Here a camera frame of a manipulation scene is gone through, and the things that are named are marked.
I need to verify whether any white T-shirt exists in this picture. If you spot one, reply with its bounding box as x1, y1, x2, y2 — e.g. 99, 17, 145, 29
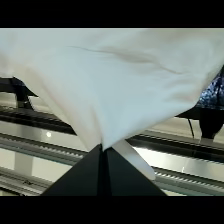
0, 27, 224, 182

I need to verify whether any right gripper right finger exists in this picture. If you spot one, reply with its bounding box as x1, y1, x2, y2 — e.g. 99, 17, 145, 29
103, 147, 168, 197

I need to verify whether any black cable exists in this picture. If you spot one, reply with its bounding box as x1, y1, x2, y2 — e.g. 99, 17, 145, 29
187, 117, 196, 140

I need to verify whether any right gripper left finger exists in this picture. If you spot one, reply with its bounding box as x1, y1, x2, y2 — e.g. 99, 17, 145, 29
41, 143, 105, 197

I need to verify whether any silver frame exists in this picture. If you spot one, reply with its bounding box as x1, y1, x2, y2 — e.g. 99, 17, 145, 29
0, 94, 224, 197

